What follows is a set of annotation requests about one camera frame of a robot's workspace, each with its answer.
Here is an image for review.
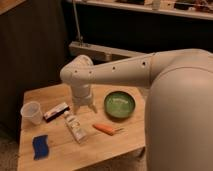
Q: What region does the white labelled bottle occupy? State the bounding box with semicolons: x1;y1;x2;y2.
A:
64;111;87;143

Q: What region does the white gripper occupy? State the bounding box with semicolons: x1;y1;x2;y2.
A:
71;84;97;115

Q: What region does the upper cluttered shelf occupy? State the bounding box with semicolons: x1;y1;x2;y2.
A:
67;0;213;21

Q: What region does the orange carrot toy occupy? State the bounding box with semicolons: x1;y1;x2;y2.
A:
93;124;122;136

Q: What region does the blue sponge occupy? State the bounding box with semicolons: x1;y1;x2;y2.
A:
32;135;49;160

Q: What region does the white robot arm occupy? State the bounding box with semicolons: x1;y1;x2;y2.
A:
60;49;213;171

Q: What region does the green ceramic bowl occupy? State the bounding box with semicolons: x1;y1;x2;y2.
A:
104;91;135;119

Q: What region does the clear plastic cup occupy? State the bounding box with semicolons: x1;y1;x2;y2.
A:
20;101;43;125

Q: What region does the metal pole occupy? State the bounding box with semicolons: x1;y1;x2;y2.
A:
72;0;83;46

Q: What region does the grey metal shelf rail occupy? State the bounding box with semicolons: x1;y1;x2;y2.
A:
69;41;141;62

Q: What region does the black and white box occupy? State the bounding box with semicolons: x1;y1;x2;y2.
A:
44;102;70;122

